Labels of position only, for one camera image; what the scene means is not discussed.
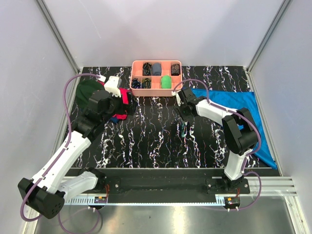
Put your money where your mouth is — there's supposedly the green rolled cloth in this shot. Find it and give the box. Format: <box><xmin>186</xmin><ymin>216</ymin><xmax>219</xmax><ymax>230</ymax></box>
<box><xmin>160</xmin><ymin>75</ymin><xmax>172</xmax><ymax>89</ymax></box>

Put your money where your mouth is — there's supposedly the pink divided organizer box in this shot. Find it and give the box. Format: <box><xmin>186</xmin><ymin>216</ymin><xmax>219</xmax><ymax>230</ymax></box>
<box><xmin>129</xmin><ymin>60</ymin><xmax>183</xmax><ymax>97</ymax></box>

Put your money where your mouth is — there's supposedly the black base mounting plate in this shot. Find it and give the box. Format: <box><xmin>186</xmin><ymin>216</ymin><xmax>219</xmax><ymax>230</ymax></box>
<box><xmin>99</xmin><ymin>168</ymin><xmax>250</xmax><ymax>205</ymax></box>

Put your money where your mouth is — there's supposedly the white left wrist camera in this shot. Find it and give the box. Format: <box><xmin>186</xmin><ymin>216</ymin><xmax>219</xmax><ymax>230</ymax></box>
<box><xmin>104</xmin><ymin>76</ymin><xmax>121</xmax><ymax>98</ymax></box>

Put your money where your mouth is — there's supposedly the dark floral rolled cloth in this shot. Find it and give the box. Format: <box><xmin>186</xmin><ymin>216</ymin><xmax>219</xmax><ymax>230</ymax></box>
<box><xmin>142</xmin><ymin>62</ymin><xmax>152</xmax><ymax>76</ymax></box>

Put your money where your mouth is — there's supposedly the dark green baseball cap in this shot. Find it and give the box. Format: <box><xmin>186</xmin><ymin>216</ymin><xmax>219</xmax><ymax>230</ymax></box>
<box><xmin>76</xmin><ymin>80</ymin><xmax>104</xmax><ymax>110</ymax></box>

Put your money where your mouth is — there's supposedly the aluminium frame rail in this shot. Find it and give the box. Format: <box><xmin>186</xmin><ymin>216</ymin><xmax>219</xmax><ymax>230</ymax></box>
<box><xmin>35</xmin><ymin>0</ymin><xmax>80</xmax><ymax>73</ymax></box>

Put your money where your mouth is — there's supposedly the yellow floral rolled cloth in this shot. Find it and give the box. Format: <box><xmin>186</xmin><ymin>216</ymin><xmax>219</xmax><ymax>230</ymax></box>
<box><xmin>141</xmin><ymin>78</ymin><xmax>152</xmax><ymax>89</ymax></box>

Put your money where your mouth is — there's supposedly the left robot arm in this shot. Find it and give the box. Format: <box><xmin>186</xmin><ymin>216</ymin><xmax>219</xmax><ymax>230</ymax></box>
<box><xmin>18</xmin><ymin>90</ymin><xmax>137</xmax><ymax>219</ymax></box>

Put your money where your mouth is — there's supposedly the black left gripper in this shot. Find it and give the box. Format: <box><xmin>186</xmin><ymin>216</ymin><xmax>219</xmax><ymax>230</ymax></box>
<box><xmin>101</xmin><ymin>90</ymin><xmax>138</xmax><ymax>123</ymax></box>

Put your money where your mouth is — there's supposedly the teal plastic knife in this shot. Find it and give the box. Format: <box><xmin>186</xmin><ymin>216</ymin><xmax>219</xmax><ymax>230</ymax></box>
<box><xmin>181</xmin><ymin>122</ymin><xmax>188</xmax><ymax>138</ymax></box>

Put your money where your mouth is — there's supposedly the brown patterned rolled cloth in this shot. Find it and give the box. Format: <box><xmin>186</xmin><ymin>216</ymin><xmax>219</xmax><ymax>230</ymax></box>
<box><xmin>171</xmin><ymin>63</ymin><xmax>181</xmax><ymax>76</ymax></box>

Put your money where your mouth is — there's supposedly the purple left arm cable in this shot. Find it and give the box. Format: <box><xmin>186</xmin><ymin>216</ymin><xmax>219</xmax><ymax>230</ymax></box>
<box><xmin>19</xmin><ymin>74</ymin><xmax>107</xmax><ymax>234</ymax></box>

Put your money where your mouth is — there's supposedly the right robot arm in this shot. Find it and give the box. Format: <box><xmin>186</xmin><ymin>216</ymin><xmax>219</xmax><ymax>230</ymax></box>
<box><xmin>172</xmin><ymin>91</ymin><xmax>261</xmax><ymax>193</ymax></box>

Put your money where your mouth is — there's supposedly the bright blue napkin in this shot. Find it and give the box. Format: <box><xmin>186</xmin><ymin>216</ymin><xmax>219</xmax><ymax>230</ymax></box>
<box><xmin>189</xmin><ymin>88</ymin><xmax>278</xmax><ymax>171</ymax></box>

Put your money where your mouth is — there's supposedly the grey rolled cloth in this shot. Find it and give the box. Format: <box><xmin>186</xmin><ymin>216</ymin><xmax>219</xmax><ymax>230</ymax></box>
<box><xmin>152</xmin><ymin>62</ymin><xmax>162</xmax><ymax>76</ymax></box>

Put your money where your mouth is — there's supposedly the navy striped rolled cloth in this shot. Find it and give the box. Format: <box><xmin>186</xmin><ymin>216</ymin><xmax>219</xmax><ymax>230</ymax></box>
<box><xmin>131</xmin><ymin>78</ymin><xmax>141</xmax><ymax>89</ymax></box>

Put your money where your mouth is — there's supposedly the pink folded cloth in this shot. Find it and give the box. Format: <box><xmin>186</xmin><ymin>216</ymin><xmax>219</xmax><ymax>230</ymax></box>
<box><xmin>98</xmin><ymin>80</ymin><xmax>128</xmax><ymax>120</ymax></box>

